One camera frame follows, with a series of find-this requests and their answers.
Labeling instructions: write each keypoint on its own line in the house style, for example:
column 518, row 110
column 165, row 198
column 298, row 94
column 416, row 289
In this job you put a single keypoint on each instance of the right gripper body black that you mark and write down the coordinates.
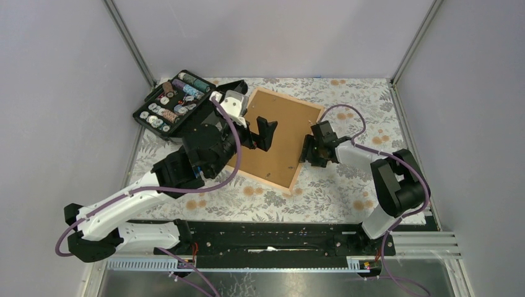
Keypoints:
column 311, row 153

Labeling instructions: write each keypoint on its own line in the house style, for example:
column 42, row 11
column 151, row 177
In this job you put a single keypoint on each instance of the black sewing kit case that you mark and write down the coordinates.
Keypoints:
column 171, row 118

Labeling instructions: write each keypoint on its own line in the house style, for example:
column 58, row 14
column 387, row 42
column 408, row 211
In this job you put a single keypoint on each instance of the aluminium corner post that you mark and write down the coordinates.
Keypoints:
column 418, row 37
column 128, row 39

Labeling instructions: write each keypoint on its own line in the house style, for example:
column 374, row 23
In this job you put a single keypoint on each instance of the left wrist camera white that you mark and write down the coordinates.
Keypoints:
column 234, row 104

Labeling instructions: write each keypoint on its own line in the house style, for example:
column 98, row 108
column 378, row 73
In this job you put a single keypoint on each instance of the brown frame backing board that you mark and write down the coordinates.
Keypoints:
column 287, row 131

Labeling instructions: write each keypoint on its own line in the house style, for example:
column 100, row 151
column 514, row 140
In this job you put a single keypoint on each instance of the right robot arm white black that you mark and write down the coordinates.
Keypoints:
column 399, row 184

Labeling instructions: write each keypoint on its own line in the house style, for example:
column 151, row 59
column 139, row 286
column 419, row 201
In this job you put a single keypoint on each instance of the brown thread spool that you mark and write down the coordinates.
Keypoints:
column 168, row 89

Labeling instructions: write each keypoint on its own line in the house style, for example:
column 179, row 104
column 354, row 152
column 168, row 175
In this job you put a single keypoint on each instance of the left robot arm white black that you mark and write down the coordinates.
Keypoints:
column 98, row 231

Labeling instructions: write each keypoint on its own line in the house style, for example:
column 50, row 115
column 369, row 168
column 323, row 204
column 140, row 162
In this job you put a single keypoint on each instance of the wooden picture frame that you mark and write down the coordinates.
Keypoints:
column 295, row 180

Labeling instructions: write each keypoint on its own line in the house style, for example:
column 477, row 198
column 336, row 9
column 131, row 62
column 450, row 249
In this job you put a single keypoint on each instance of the left aluminium corner post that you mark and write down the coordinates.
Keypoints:
column 128, row 39

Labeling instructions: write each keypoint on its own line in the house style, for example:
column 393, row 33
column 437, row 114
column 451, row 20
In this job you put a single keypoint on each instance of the purple thread spool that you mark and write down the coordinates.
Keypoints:
column 180, row 85

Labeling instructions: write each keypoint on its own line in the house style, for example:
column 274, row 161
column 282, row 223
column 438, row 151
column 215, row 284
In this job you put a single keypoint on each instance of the grey slotted cable duct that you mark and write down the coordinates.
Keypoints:
column 173, row 265

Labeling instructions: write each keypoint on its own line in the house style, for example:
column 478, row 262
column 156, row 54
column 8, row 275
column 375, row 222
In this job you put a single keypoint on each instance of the right aluminium corner post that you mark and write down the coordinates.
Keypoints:
column 418, row 37

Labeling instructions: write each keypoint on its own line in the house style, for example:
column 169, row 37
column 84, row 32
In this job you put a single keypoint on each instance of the floral patterned table mat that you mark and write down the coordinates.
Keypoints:
column 338, row 193

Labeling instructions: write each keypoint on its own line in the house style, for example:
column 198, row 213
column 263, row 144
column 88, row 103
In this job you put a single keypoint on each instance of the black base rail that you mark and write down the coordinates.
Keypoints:
column 276, row 244

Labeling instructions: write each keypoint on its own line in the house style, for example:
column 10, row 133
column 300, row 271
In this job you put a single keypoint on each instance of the light blue thread spool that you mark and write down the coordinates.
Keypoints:
column 192, row 91

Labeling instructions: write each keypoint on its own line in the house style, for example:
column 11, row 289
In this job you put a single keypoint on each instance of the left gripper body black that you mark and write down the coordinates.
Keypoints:
column 246, row 137

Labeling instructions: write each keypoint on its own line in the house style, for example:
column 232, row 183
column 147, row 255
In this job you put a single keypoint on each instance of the teal thread spool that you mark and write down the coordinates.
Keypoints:
column 193, row 81

